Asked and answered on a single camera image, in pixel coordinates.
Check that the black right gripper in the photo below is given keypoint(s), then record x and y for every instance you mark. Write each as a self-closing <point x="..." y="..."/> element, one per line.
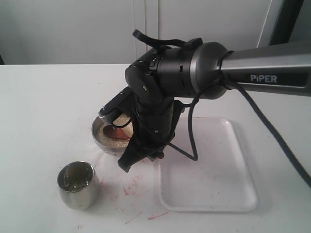
<point x="153" y="126"/>

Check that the brown wooden spoon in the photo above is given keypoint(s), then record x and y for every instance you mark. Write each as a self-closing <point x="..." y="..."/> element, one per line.
<point x="113" y="132"/>

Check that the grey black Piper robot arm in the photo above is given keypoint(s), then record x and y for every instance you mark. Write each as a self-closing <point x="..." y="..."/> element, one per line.
<point x="157" y="80"/>

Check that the wide steel rice bowl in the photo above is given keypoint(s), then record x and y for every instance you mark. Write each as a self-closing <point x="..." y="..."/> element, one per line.
<point x="112" y="146"/>

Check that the small steel cup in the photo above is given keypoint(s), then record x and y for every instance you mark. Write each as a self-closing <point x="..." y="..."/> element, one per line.
<point x="78" y="185"/>

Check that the white cabinet doors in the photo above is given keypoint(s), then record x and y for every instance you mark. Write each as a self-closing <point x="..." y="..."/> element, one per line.
<point x="100" y="31"/>

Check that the white plastic tray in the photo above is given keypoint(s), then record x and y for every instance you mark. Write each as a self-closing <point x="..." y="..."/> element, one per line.
<point x="219" y="181"/>

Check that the dark door frame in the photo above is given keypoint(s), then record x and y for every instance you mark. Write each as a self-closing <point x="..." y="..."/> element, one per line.
<point x="286" y="21"/>

